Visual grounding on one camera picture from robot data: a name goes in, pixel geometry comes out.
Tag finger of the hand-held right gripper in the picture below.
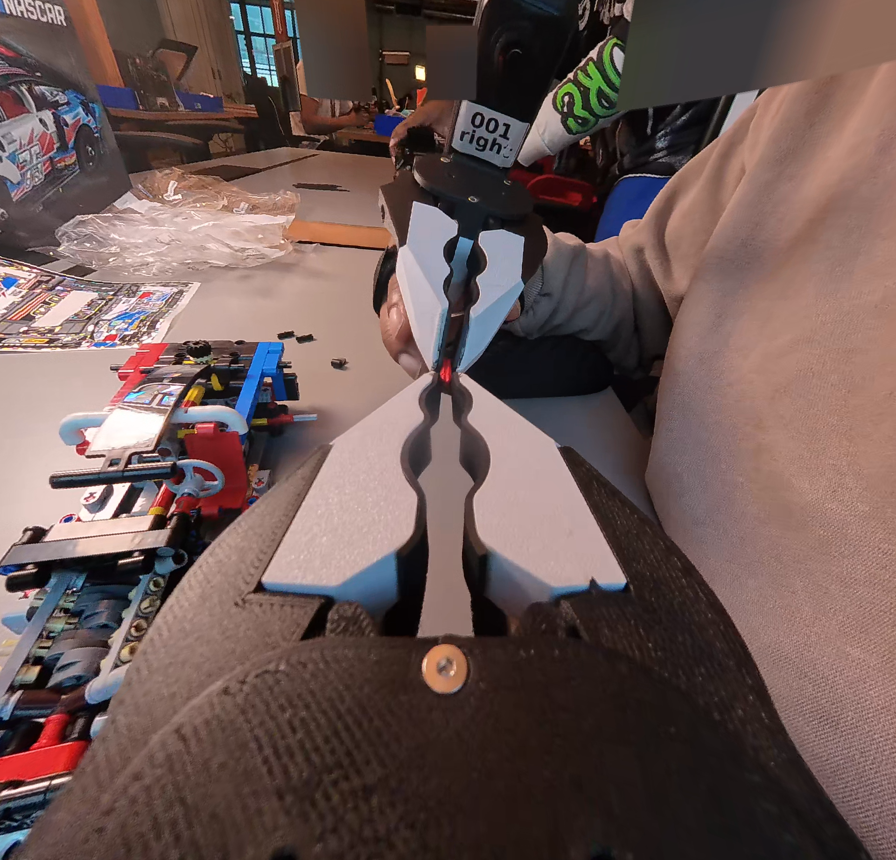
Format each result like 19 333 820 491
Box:
448 228 527 374
394 200 464 376

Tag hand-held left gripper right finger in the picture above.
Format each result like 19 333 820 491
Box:
452 373 629 631

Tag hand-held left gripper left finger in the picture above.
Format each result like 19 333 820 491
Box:
259 373 440 624

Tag lego car chassis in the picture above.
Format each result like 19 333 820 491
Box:
0 338 321 843

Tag lego set box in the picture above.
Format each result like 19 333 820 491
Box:
0 0 135 248

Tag person's right hand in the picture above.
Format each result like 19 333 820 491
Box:
380 272 429 379

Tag brown cardboard sheet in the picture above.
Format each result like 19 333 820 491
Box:
283 218 394 252

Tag black padded armrest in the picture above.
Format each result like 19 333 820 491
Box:
476 331 631 400

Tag red plastic bin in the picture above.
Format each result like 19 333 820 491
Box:
517 156 599 211

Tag blue chair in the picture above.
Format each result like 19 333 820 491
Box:
594 172 676 245

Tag person's beige sweatshirt torso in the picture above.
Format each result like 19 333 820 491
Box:
616 62 896 860

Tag clear plastic bags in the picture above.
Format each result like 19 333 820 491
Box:
55 167 303 277

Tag colourful sticker sheet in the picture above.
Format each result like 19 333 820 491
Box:
0 258 202 354

